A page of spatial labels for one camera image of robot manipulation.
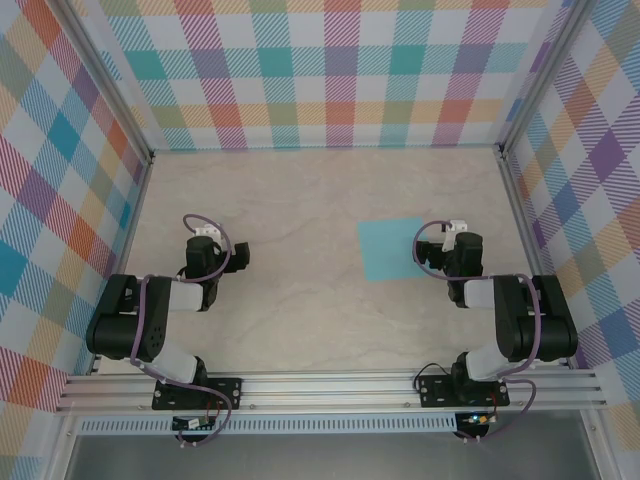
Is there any slotted grey cable duct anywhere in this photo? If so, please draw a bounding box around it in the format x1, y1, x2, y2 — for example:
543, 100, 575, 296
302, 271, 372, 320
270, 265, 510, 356
77, 418, 459, 435

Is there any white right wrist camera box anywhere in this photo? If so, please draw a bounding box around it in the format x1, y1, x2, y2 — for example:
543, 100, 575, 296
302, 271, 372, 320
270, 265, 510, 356
442, 219, 469, 252

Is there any grey metal sheet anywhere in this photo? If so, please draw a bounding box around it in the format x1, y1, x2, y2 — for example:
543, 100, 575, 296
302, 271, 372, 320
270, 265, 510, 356
64, 432, 601, 480

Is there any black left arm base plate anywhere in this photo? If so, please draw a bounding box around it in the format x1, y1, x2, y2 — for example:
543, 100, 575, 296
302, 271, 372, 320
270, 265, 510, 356
152, 378, 244, 411

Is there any small dark circuit board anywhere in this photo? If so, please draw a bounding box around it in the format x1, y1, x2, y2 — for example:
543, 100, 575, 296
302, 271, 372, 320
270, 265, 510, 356
171, 415, 217, 432

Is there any aluminium profile rail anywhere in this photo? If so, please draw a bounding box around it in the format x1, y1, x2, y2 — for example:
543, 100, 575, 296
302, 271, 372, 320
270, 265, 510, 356
54, 368, 609, 414

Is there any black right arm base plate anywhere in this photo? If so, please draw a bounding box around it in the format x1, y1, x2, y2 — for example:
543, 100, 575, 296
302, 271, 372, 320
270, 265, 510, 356
417, 374, 511, 409

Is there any aluminium table side rail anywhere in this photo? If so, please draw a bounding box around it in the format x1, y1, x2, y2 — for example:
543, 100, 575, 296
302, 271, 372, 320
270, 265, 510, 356
89, 154, 154, 376
497, 147, 571, 370

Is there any light blue paper sheet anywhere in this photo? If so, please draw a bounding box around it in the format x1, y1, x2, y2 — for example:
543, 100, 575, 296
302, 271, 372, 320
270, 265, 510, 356
357, 217, 427, 283

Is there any aluminium frame post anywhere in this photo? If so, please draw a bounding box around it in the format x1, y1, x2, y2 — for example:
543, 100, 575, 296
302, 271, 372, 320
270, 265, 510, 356
57, 0, 154, 166
497, 0, 596, 151

